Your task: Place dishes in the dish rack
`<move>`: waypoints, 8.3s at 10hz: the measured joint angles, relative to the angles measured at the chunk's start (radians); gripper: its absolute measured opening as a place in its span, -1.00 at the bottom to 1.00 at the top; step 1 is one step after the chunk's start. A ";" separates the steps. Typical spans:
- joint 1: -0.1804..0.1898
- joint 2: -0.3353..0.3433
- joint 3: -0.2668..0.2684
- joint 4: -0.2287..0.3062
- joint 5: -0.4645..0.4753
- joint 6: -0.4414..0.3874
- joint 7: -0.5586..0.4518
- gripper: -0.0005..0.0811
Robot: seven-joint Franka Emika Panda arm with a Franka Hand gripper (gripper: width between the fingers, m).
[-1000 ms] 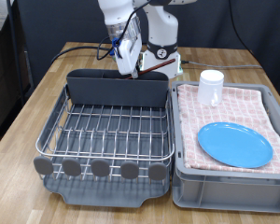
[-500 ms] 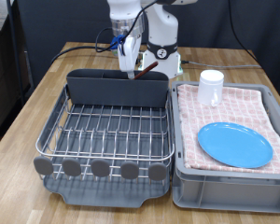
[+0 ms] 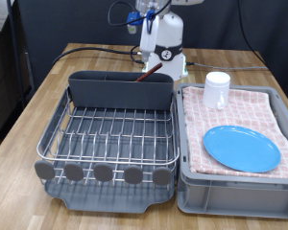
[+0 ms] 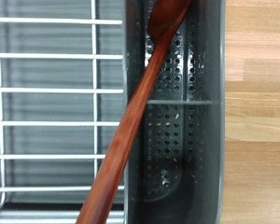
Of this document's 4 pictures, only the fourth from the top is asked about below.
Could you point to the brown wooden spoon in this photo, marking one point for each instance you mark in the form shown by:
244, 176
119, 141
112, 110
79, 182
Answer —
130, 124

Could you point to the grey dish drying rack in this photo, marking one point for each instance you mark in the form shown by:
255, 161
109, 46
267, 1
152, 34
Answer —
46, 74

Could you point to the dark gray utensil caddy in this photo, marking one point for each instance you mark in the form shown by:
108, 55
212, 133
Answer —
177, 124

